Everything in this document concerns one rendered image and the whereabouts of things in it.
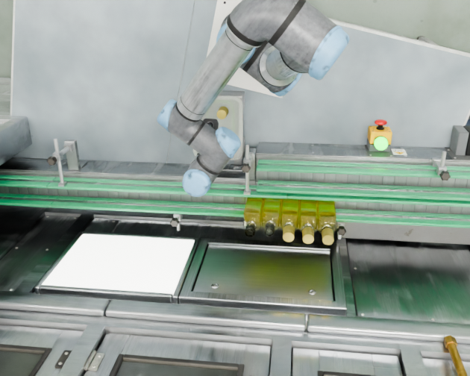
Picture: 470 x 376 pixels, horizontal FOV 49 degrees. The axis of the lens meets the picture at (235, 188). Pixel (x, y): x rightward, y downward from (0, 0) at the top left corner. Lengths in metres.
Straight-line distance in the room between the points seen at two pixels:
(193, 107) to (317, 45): 0.35
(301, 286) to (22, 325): 0.79
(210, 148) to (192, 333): 0.49
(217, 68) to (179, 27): 0.61
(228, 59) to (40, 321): 0.87
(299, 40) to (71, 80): 1.05
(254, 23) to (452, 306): 0.97
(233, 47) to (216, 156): 0.30
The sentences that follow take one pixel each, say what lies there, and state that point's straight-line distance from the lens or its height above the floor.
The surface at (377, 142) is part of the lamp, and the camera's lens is 1.74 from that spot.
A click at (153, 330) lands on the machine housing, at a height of 1.43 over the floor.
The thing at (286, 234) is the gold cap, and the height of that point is 1.16.
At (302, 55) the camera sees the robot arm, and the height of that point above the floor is 1.38.
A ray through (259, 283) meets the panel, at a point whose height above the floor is 1.22.
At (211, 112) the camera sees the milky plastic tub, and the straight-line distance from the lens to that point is 1.80.
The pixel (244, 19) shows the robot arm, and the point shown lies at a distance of 1.13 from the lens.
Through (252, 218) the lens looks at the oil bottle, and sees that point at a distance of 1.58.
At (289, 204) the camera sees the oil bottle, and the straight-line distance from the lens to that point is 1.65.
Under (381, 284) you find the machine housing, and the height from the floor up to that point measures 1.13.
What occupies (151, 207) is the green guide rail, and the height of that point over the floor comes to 0.94.
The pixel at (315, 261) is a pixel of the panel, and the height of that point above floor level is 1.08.
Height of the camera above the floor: 2.48
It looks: 65 degrees down
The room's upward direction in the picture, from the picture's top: 163 degrees counter-clockwise
